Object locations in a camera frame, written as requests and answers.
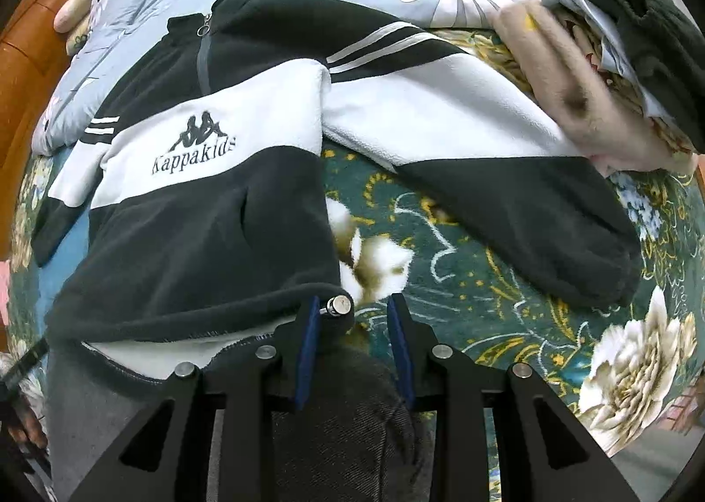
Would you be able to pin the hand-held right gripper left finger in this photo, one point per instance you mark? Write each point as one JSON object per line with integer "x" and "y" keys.
{"x": 305, "y": 348}

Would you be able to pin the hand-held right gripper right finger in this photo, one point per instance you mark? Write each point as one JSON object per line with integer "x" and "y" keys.
{"x": 402, "y": 348}

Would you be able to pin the black and white fleece jacket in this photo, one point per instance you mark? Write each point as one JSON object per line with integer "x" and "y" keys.
{"x": 193, "y": 215}

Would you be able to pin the stack of folded clothes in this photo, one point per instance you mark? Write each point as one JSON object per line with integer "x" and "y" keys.
{"x": 573, "y": 94}

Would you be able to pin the teal floral bed sheet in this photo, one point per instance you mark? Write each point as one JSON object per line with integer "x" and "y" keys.
{"x": 468, "y": 270}

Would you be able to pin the wooden headboard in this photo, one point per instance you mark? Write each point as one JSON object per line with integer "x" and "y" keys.
{"x": 27, "y": 67}

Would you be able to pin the floral patterned cloth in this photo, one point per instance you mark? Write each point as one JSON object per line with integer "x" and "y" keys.
{"x": 622, "y": 72}

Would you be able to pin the pale pillow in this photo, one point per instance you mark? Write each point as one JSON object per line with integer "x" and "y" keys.
{"x": 71, "y": 11}

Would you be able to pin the dark green garment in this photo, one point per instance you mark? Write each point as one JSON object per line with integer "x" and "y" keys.
{"x": 644, "y": 17}

